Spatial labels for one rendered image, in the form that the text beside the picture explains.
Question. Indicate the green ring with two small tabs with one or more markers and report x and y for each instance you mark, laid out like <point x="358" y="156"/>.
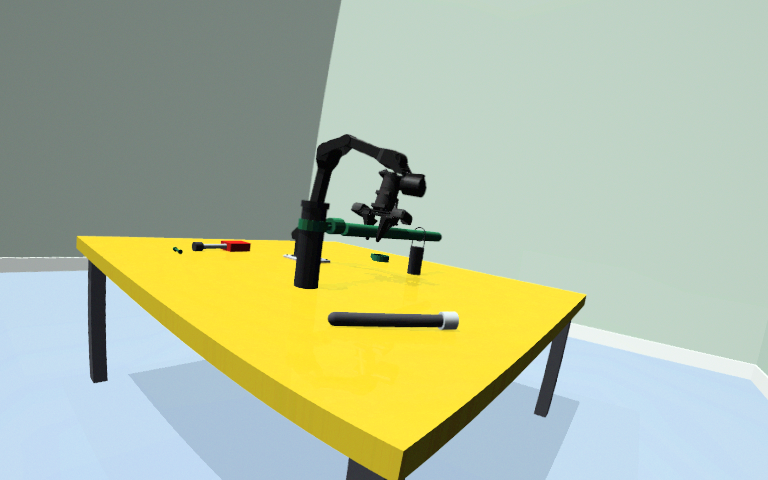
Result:
<point x="379" y="257"/>

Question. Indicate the black rod with silver end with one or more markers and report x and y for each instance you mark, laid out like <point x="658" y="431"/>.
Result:
<point x="443" y="321"/>

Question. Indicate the green long rail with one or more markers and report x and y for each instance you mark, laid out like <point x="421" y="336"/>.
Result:
<point x="360" y="230"/>

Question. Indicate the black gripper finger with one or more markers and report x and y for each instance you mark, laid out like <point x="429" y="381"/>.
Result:
<point x="384" y="225"/>
<point x="368" y="220"/>

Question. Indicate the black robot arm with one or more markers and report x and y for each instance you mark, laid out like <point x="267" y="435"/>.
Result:
<point x="329" y="154"/>

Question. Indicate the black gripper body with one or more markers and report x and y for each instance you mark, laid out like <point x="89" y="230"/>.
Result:
<point x="384" y="204"/>

